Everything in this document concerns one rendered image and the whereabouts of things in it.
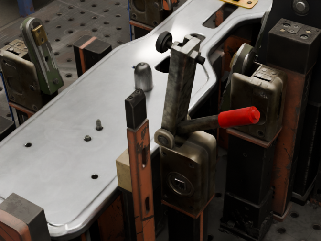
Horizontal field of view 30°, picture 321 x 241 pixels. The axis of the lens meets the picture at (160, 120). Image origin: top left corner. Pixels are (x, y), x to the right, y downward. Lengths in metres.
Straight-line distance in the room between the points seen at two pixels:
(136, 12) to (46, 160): 0.51
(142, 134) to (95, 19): 1.11
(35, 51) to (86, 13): 0.83
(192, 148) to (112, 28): 0.97
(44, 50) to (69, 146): 0.19
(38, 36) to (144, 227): 0.37
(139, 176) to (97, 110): 0.25
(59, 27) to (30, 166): 0.93
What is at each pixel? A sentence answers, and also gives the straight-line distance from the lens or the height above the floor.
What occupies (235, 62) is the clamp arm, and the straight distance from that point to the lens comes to 0.94.
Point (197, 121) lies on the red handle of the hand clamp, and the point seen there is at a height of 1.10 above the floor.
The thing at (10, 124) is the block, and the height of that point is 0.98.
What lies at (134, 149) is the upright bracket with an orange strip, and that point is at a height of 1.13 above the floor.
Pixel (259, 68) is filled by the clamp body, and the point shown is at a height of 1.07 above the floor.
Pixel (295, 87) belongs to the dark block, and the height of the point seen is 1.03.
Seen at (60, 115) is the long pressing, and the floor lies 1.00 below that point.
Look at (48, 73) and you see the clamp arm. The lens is 1.05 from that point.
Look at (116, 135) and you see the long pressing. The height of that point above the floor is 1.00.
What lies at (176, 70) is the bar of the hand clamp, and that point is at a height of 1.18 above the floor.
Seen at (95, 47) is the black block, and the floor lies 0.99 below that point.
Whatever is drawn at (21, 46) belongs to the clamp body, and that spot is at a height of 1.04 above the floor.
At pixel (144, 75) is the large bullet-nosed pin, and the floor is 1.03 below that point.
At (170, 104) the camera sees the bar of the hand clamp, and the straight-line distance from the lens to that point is 0.80.
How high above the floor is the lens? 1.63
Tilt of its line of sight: 41 degrees down
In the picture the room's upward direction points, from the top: 2 degrees counter-clockwise
